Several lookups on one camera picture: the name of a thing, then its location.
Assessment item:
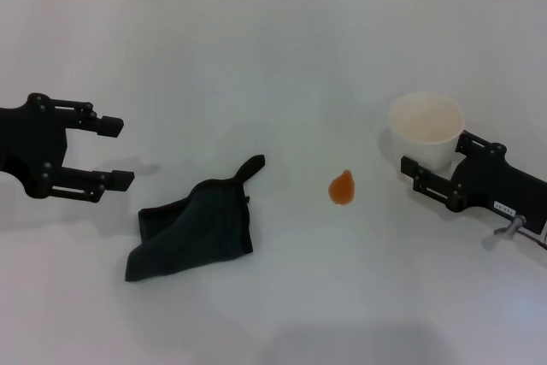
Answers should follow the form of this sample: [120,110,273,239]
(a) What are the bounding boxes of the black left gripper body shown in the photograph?
[0,91,73,200]

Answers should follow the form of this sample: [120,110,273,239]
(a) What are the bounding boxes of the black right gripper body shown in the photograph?
[450,141,547,243]

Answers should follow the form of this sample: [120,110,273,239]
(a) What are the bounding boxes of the grey right arm cable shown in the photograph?
[492,214,547,251]

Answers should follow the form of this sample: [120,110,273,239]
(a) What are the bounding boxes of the dark blue rag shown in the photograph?
[124,154,267,284]

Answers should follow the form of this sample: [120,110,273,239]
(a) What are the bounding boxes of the orange liquid stain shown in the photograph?
[327,168,356,208]

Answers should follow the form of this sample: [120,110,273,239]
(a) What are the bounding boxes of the white paper cup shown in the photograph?
[386,90,466,172]

